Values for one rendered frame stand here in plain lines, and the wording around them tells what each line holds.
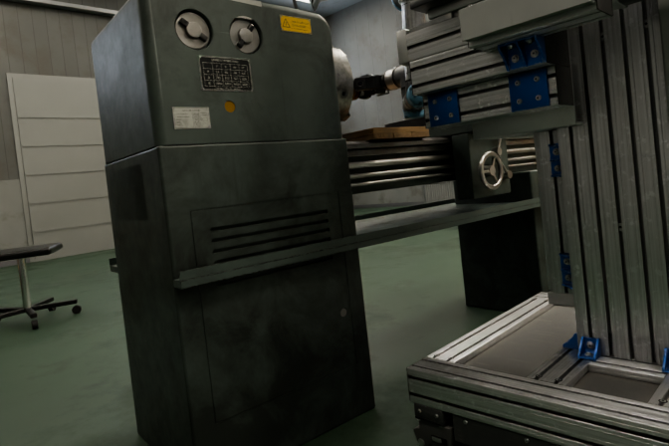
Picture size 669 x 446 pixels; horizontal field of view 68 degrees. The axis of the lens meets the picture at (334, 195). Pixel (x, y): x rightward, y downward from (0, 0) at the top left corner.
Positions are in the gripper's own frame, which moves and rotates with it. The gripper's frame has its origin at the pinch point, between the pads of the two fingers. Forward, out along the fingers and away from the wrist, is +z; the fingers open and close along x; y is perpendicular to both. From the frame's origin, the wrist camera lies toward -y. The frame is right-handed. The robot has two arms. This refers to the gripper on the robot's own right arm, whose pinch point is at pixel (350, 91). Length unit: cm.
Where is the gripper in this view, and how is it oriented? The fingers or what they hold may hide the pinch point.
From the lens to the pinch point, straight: 202.2
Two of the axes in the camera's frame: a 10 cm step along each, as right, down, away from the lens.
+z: -6.2, 0.5, 7.8
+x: -1.1, -9.9, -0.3
